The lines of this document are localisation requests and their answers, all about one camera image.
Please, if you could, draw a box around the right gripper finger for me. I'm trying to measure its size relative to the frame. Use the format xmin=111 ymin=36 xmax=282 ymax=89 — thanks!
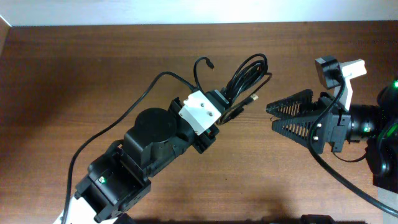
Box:
xmin=272 ymin=113 xmax=330 ymax=149
xmin=266 ymin=89 xmax=325 ymax=119

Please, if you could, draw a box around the black USB cable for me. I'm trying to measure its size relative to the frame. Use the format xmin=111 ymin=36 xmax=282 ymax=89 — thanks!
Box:
xmin=192 ymin=53 xmax=269 ymax=106

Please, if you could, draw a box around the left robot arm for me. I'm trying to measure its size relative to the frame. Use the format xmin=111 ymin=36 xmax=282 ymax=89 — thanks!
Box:
xmin=58 ymin=93 xmax=225 ymax=223

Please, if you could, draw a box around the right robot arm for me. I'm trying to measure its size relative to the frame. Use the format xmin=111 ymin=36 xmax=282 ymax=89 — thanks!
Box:
xmin=266 ymin=80 xmax=397 ymax=217

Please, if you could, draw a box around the right camera cable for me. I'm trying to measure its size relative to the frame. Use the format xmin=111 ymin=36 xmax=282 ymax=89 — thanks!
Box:
xmin=307 ymin=74 xmax=398 ymax=218

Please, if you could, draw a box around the camera cable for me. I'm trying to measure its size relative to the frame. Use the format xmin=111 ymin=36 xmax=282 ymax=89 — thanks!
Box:
xmin=60 ymin=71 xmax=197 ymax=224
xmin=307 ymin=74 xmax=398 ymax=218

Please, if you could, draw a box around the left camera cable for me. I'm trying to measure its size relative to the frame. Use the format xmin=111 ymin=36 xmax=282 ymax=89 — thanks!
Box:
xmin=60 ymin=71 xmax=197 ymax=224

